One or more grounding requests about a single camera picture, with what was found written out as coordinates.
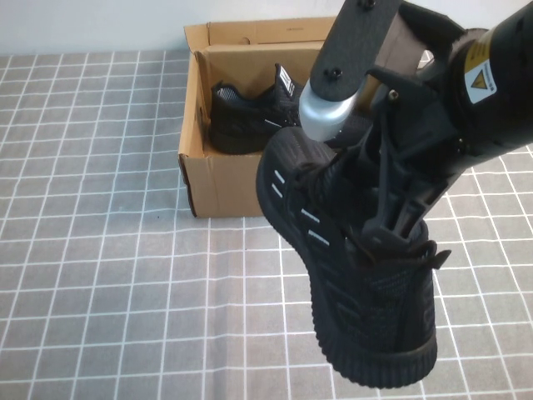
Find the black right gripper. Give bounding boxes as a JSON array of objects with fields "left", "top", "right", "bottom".
[{"left": 361, "top": 68, "right": 478, "bottom": 250}]

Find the black knit sneaker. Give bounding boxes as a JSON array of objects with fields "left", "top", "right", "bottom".
[{"left": 254, "top": 127, "right": 453, "bottom": 383}]

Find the brown cardboard shoe box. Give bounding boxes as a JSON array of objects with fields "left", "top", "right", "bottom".
[{"left": 177, "top": 15, "right": 436, "bottom": 219}]

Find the black sneaker white tongue label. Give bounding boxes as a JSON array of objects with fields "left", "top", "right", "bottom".
[{"left": 209, "top": 62, "right": 370, "bottom": 156}]

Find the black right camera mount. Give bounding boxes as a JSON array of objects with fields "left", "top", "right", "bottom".
[{"left": 397, "top": 0, "right": 467, "bottom": 84}]

